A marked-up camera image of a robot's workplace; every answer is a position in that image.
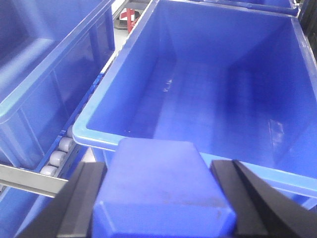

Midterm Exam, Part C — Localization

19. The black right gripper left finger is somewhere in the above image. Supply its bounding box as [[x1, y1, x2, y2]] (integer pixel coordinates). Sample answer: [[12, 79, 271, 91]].
[[18, 162, 107, 238]]

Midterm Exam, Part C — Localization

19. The neighbouring blue bin left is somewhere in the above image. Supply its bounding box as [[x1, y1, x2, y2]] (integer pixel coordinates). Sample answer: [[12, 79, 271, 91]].
[[0, 0, 115, 170]]

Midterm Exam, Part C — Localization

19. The blue bottle part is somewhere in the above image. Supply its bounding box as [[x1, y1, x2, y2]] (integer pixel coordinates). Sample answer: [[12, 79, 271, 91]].
[[92, 138, 236, 238]]

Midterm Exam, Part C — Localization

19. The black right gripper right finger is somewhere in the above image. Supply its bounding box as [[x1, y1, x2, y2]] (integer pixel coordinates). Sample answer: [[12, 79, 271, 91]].
[[210, 160, 317, 238]]

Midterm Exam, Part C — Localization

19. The large blue target bin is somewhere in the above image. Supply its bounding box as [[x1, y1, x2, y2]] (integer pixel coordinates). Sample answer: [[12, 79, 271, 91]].
[[72, 0, 317, 209]]

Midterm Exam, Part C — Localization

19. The white roller track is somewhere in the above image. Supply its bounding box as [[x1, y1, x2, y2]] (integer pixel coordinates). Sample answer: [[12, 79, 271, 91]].
[[35, 124, 76, 179]]

